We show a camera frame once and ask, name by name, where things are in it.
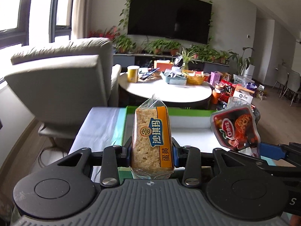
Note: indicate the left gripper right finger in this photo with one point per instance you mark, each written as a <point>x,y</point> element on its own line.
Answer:
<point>189,158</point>

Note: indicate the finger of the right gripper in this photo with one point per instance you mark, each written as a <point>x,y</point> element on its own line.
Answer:
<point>271,151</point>

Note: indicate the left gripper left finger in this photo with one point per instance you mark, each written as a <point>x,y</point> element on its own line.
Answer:
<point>115,166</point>

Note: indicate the sachima cake pack orange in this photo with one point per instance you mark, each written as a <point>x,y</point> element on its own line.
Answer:
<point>152,153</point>

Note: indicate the red spicy snack pouch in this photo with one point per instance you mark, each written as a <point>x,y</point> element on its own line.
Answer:
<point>235,128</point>

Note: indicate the green cardboard box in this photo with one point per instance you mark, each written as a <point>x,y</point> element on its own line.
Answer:
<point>188,127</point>

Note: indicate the blue table cloth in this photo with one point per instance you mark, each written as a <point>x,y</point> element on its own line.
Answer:
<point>98,129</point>

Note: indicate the round white coffee table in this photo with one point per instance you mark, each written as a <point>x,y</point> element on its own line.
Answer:
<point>192,96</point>

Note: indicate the grey dining chair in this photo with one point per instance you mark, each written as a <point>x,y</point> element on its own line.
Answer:
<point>293,84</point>

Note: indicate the white blue carton box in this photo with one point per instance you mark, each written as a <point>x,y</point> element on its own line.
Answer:
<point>243,94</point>

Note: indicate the light blue storage basket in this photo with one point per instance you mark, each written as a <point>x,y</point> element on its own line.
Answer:
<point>174,79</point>

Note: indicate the yellow wicker basket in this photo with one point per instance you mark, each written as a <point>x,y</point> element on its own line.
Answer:
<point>194,77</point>

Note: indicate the tall leafy floor plant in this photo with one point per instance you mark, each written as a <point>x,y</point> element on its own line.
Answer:
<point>243,62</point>

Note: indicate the orange book on table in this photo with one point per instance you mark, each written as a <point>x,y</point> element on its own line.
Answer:
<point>162,65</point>

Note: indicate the spider plant in pot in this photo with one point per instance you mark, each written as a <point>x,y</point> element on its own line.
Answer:
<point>184,57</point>

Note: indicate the yellow canister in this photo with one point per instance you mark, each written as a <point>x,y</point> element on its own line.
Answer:
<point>132,73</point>

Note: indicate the grey armchair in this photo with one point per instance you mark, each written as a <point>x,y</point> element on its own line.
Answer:
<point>61,82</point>

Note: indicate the black wall television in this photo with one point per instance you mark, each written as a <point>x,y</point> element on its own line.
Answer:
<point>176,19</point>

